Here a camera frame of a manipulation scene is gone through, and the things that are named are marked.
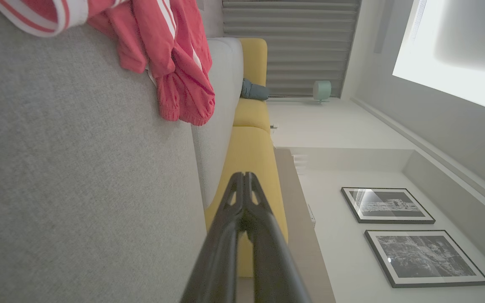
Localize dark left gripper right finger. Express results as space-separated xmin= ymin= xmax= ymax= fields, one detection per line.
xmin=244 ymin=172 xmax=311 ymax=303

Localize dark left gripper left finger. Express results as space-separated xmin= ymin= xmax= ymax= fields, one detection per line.
xmin=179 ymin=172 xmax=246 ymax=303

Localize red shorts with white stripes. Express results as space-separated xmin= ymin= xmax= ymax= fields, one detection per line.
xmin=87 ymin=0 xmax=216 ymax=127

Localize red basketball jersey number 23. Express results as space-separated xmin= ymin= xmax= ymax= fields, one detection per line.
xmin=0 ymin=0 xmax=119 ymax=38

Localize yellow sofa section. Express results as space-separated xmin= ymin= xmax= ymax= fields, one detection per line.
xmin=204 ymin=38 xmax=289 ymax=278

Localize small framed black-white picture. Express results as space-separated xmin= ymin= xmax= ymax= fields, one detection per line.
xmin=341 ymin=187 xmax=436 ymax=224

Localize light grey sofa back cushion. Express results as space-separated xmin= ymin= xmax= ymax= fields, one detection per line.
xmin=191 ymin=37 xmax=244 ymax=210

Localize large framed black-white picture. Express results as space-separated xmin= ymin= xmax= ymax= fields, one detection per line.
xmin=364 ymin=229 xmax=485 ymax=289

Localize grey sofa seat cushion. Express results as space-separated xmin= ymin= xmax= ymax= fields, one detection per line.
xmin=0 ymin=0 xmax=208 ymax=303

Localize teal table lamp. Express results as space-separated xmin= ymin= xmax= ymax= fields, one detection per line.
xmin=313 ymin=80 xmax=332 ymax=104

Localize grey window blind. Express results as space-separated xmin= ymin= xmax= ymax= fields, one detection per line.
xmin=221 ymin=0 xmax=362 ymax=98

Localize bright ceiling light panel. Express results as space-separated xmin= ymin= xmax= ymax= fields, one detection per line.
xmin=392 ymin=0 xmax=485 ymax=117

